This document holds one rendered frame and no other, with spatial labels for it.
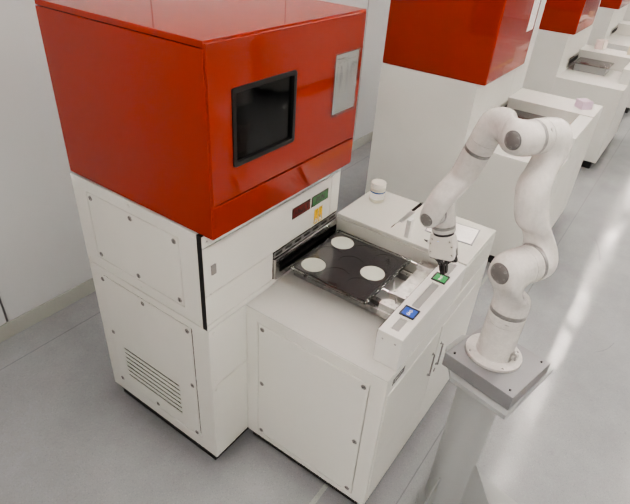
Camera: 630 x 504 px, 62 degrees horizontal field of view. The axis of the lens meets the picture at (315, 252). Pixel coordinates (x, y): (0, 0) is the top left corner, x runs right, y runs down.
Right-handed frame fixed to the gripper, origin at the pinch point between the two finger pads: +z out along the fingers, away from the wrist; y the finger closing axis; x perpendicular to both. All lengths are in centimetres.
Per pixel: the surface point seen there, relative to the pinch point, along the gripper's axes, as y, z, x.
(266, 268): -59, -4, -34
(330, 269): -41.6, 2.2, -15.1
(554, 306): 11, 106, 155
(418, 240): -19.2, 0.4, 18.6
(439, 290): 1.5, 5.1, -7.2
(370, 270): -29.0, 4.8, -5.2
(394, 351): 0.1, 10.8, -40.1
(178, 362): -84, 29, -66
